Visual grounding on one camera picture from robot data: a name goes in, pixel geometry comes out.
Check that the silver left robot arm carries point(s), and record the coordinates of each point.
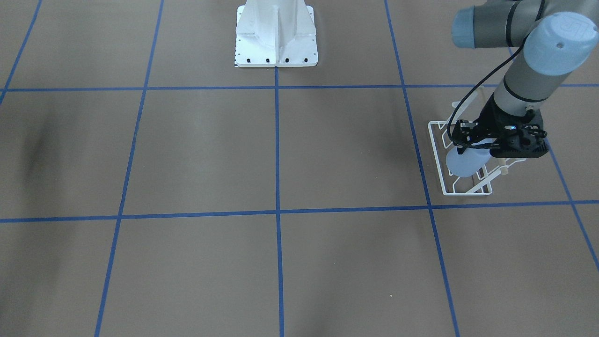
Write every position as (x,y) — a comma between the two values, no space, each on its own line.
(552,39)

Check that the light blue plastic cup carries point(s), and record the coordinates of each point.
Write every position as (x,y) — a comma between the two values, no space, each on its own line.
(465,161)

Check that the white camera pole base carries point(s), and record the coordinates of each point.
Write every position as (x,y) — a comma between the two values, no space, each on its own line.
(275,33)

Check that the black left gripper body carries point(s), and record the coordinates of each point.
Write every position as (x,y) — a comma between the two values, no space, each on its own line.
(490,115)

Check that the white wire cup holder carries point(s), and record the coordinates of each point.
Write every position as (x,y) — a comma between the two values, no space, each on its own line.
(477,184)

